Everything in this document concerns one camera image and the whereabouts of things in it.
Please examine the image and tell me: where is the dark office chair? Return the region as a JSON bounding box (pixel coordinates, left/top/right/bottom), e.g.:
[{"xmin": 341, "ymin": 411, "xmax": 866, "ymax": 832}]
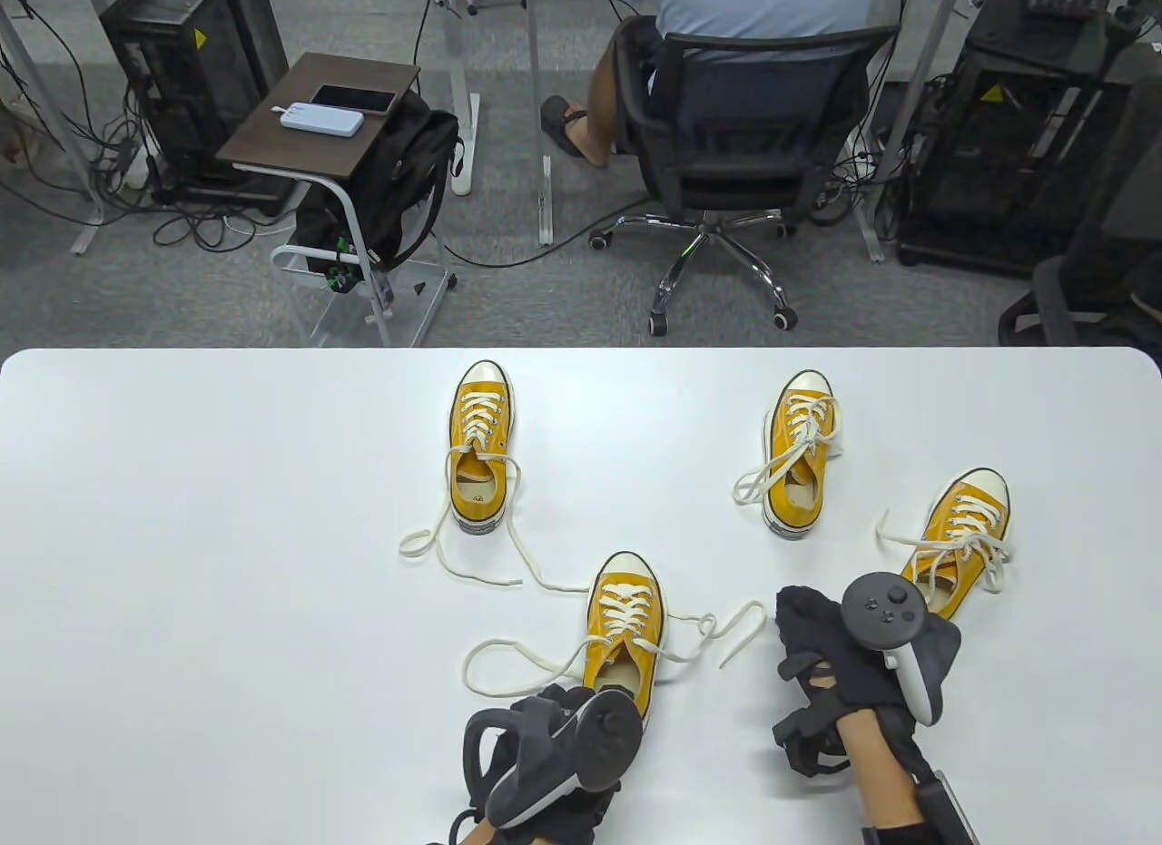
[{"xmin": 997, "ymin": 87, "xmax": 1162, "ymax": 349}]

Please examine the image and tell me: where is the black computer tower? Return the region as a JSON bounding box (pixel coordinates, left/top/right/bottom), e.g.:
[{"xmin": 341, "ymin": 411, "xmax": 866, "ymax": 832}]
[{"xmin": 100, "ymin": 0, "xmax": 290, "ymax": 218}]

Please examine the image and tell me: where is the green bag accessory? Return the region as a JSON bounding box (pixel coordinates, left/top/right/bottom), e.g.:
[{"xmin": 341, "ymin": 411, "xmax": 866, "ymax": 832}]
[{"xmin": 325, "ymin": 235, "xmax": 362, "ymax": 294}]

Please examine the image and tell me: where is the yellow canvas shoe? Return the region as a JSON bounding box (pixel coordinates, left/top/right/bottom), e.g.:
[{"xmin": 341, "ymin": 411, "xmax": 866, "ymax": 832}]
[
  {"xmin": 448, "ymin": 361, "xmax": 517, "ymax": 535},
  {"xmin": 581, "ymin": 552, "xmax": 666, "ymax": 732},
  {"xmin": 763, "ymin": 370, "xmax": 845, "ymax": 539},
  {"xmin": 899, "ymin": 468, "xmax": 1011, "ymax": 621}
]

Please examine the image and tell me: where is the tangle of black cables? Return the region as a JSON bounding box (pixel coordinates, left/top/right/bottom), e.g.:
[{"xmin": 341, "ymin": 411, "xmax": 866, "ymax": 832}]
[{"xmin": 0, "ymin": 0, "xmax": 260, "ymax": 251}]

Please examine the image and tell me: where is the black smartphone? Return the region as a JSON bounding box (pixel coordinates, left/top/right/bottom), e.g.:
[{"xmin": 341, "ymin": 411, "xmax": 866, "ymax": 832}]
[{"xmin": 310, "ymin": 84, "xmax": 399, "ymax": 115}]

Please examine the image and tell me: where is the person's right hand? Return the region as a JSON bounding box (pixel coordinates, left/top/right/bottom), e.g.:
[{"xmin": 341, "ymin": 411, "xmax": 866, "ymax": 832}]
[{"xmin": 773, "ymin": 585, "xmax": 906, "ymax": 778}]

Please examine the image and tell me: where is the black backpack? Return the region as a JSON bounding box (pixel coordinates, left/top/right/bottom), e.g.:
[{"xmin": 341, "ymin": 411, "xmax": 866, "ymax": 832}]
[{"xmin": 292, "ymin": 90, "xmax": 464, "ymax": 294}]

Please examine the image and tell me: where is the person's left hand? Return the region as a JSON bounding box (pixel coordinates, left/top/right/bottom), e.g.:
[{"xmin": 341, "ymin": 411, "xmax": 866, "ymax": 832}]
[{"xmin": 451, "ymin": 684, "xmax": 642, "ymax": 845}]

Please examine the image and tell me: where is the brown side table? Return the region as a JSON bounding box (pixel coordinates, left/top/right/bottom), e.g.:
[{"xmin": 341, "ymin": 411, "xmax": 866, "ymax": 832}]
[{"xmin": 216, "ymin": 52, "xmax": 458, "ymax": 349}]

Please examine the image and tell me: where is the light blue power bank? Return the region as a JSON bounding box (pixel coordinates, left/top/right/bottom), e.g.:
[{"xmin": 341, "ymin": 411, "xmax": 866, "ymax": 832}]
[{"xmin": 272, "ymin": 102, "xmax": 366, "ymax": 140}]

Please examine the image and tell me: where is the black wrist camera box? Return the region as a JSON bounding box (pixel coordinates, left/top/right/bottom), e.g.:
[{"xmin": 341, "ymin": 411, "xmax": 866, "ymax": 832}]
[{"xmin": 911, "ymin": 768, "xmax": 980, "ymax": 845}]

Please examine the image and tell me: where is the black computer rack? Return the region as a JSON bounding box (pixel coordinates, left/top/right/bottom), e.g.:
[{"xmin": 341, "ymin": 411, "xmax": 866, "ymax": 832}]
[{"xmin": 897, "ymin": 0, "xmax": 1122, "ymax": 279}]

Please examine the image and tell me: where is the person's right forearm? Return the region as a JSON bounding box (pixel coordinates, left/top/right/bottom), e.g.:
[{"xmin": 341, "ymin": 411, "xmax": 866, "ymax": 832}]
[{"xmin": 833, "ymin": 711, "xmax": 925, "ymax": 830}]

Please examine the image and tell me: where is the gray handheld controller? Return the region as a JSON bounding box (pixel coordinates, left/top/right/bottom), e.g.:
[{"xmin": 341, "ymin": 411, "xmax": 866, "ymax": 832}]
[
  {"xmin": 463, "ymin": 689, "xmax": 644, "ymax": 830},
  {"xmin": 842, "ymin": 573, "xmax": 963, "ymax": 728}
]

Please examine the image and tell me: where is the black sandal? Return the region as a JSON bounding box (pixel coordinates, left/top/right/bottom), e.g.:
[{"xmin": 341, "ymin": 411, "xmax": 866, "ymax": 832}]
[{"xmin": 540, "ymin": 96, "xmax": 591, "ymax": 159}]

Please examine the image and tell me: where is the white desk leg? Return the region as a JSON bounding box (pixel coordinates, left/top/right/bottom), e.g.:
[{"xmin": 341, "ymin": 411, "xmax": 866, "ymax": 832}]
[
  {"xmin": 428, "ymin": 0, "xmax": 480, "ymax": 195},
  {"xmin": 527, "ymin": 0, "xmax": 555, "ymax": 247},
  {"xmin": 853, "ymin": 0, "xmax": 963, "ymax": 263},
  {"xmin": 0, "ymin": 0, "xmax": 103, "ymax": 256}
]

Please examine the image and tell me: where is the black mesh office chair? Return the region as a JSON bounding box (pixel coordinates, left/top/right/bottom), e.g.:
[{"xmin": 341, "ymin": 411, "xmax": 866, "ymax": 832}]
[{"xmin": 590, "ymin": 24, "xmax": 900, "ymax": 336}]

